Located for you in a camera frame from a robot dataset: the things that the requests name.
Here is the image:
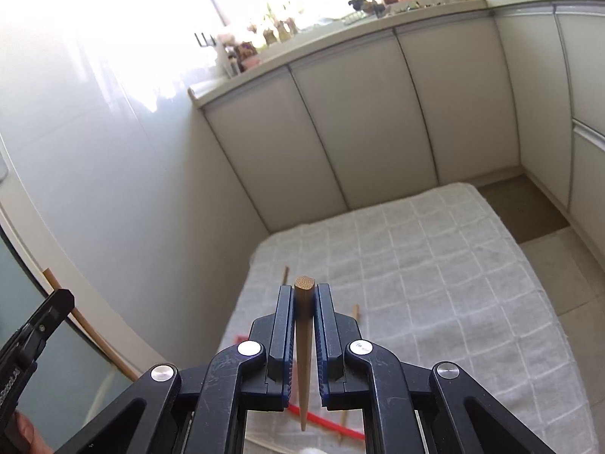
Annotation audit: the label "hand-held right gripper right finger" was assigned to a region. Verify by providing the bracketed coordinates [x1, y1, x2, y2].
[314, 283, 557, 454]

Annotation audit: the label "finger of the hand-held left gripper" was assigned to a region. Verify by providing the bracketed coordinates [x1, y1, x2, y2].
[0, 288, 75, 374]

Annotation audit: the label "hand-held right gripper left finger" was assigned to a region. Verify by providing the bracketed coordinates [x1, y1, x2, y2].
[57, 285, 296, 454]

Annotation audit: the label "red plastic spoon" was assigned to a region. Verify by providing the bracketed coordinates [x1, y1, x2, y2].
[287, 403, 366, 440]

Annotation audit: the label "person's left hand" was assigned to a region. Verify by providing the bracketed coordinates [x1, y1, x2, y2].
[0, 410, 54, 454]

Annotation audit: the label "wooden pole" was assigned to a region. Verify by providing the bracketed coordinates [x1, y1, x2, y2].
[42, 267, 141, 382]

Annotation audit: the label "grey checked tablecloth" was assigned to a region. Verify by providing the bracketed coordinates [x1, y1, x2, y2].
[215, 182, 599, 454]

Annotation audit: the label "white kitchen base cabinets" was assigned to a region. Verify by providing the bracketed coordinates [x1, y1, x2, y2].
[201, 0, 605, 266]

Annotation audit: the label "brown floor mat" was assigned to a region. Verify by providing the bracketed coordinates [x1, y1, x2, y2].
[476, 174, 570, 245]

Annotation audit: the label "white kitchen countertop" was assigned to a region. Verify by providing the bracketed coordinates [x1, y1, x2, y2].
[188, 0, 605, 109]

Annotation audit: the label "row of small jars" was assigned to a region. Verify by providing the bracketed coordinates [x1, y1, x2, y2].
[215, 12, 304, 77]

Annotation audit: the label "dark lumpy object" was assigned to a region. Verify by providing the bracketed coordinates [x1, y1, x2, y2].
[349, 0, 386, 17]

